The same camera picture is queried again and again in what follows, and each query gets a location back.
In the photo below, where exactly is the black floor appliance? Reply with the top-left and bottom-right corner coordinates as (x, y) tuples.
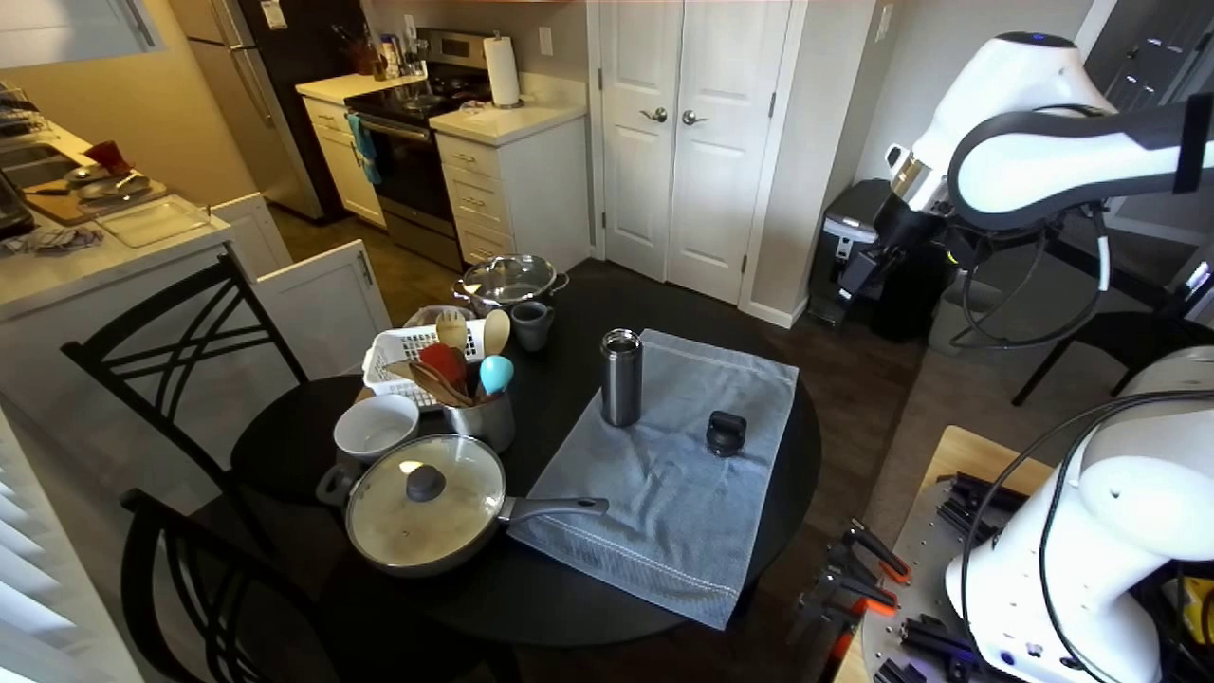
(806, 179), (956, 344)

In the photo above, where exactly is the wooden spoon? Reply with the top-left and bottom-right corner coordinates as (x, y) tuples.
(431, 311), (473, 355)
(479, 307), (516, 361)

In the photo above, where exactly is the wooden board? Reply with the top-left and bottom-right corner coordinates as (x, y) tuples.
(831, 426), (1062, 683)

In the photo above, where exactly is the paper towel roll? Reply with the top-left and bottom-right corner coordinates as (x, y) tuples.
(482, 31), (527, 108)

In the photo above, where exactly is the black orange clamp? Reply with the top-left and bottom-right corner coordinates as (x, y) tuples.
(814, 516), (919, 626)

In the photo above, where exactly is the red cup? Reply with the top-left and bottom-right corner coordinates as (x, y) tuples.
(83, 135), (135, 182)

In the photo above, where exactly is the stainless steel refrigerator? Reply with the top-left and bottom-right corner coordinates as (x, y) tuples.
(168, 0), (372, 229)

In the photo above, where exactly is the black metal chair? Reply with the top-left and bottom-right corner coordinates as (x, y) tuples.
(61, 246), (315, 493)
(119, 484), (349, 683)

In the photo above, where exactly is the brown cutting board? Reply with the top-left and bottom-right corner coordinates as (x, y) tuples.
(21, 170), (169, 229)

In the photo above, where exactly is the grey frying pan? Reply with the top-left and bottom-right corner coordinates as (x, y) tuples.
(339, 427), (609, 580)

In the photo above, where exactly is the teal dish towel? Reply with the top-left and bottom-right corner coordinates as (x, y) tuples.
(349, 108), (382, 193)

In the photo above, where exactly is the black bottle lid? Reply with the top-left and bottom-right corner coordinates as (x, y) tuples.
(701, 404), (750, 460)

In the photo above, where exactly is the white kitchen cabinet with drawers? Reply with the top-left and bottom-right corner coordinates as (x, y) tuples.
(426, 100), (594, 272)

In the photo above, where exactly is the metal utensil holder cup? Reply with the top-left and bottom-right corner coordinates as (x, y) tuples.
(448, 385), (521, 454)

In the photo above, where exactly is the blue-grey towel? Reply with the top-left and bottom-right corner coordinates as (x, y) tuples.
(505, 325), (806, 632)

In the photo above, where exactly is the white bowl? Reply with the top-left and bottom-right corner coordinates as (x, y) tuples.
(330, 390), (426, 463)

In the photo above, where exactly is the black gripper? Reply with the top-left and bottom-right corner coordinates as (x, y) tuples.
(875, 187), (952, 277)

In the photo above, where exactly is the red utensil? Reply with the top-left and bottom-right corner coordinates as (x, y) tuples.
(415, 341), (473, 390)

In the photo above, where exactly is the stainless steel stove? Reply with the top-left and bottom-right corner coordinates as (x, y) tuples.
(345, 27), (502, 272)

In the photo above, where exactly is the white cabinet door panel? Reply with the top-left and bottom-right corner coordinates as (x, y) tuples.
(250, 236), (396, 384)

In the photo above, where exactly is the grey mug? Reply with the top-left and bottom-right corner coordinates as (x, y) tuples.
(510, 296), (559, 355)

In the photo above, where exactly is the silver pot with glass lid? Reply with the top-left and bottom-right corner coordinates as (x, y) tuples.
(451, 249), (573, 313)

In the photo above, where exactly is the grey metal bottle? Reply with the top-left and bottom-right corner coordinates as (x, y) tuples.
(599, 322), (644, 431)

